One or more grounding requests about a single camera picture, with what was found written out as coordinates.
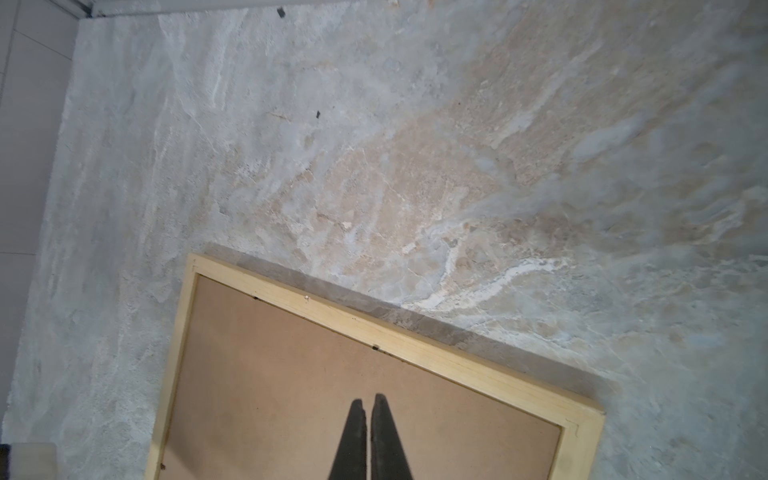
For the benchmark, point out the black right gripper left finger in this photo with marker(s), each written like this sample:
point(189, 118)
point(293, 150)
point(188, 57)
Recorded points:
point(350, 461)

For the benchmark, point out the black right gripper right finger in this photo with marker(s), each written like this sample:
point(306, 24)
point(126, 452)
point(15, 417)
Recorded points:
point(388, 459)

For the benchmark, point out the brown cardboard backing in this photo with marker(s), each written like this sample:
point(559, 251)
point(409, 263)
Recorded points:
point(264, 394)

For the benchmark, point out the light wooden picture frame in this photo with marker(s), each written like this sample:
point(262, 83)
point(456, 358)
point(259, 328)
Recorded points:
point(579, 419)

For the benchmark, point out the aluminium corner post left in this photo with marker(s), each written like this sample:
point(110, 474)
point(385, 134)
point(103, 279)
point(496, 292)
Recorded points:
point(76, 8)

